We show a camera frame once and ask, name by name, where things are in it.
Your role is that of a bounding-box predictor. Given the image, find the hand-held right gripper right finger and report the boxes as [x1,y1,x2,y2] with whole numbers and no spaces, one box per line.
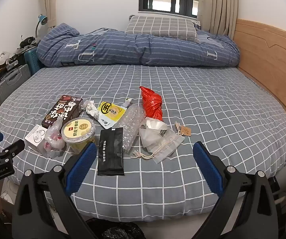
[193,141,275,239]

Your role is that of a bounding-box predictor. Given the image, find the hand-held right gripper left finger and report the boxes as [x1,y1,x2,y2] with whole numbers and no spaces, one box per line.
[11,142,98,239]

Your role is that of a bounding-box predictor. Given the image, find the small white box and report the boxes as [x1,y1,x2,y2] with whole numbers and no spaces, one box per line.
[24,124,49,153]

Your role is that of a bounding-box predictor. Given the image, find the black packet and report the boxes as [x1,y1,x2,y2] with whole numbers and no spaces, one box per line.
[97,127,125,176]

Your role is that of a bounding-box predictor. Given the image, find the clear plastic bag red scraps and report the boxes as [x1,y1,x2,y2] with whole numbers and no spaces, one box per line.
[44,118,66,158]

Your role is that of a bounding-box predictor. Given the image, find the yellow yogurt cup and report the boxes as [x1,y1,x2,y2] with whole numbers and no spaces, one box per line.
[61,117,96,155]

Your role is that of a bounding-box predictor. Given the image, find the brown paper tag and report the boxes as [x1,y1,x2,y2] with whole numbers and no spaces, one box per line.
[175,122,192,137]

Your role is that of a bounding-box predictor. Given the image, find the white drawstring pouch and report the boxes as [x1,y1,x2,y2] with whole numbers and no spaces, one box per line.
[132,134,185,165]

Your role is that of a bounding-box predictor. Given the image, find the white tissue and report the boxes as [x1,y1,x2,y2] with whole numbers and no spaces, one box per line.
[81,100,99,118]

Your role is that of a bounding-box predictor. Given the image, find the brown chocolate snack box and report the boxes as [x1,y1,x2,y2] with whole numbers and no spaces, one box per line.
[41,95,84,128]

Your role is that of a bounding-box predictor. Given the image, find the yellow white snack packet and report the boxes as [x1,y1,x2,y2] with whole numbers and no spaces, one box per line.
[97,101,128,130]

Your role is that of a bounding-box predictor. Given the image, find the clear bubble wrap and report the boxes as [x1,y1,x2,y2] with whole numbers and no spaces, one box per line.
[113,105,143,152]

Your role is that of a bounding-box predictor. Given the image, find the clear bag with white paper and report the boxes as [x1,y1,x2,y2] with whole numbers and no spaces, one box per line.
[139,118,170,152]

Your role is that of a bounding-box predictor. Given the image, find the trash bin with black liner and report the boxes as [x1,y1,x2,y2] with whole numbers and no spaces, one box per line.
[85,218,146,239]

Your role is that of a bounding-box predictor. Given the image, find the grey suitcase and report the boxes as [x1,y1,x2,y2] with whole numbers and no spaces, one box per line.
[0,63,32,109]

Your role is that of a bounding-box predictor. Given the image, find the grey checked bed cover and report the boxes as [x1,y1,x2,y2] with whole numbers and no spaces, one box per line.
[0,65,286,223]

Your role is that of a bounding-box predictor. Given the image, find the white plastic appliance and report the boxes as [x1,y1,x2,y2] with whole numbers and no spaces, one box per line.
[0,51,10,69]

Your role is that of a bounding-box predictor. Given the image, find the teal suitcase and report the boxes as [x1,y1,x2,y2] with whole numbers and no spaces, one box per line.
[24,46,45,74]

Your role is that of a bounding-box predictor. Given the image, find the black clutter pile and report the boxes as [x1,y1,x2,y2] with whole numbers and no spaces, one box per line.
[19,36,37,49]

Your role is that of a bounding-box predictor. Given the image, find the wooden headboard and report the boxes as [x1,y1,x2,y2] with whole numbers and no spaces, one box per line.
[233,19,286,130]

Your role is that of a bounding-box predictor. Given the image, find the blue desk lamp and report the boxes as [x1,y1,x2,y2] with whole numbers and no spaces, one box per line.
[35,14,48,40]

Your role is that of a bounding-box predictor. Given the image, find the blue striped duvet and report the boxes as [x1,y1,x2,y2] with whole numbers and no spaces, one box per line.
[36,23,240,68]

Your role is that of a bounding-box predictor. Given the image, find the grey checked pillow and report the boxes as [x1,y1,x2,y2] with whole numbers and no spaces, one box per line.
[125,16,201,44]

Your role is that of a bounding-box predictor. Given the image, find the beige curtain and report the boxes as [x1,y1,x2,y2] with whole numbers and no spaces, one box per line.
[199,0,238,38]
[39,0,60,29]

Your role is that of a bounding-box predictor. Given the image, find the white cable tangle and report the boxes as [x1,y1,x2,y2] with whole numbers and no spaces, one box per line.
[1,179,16,202]

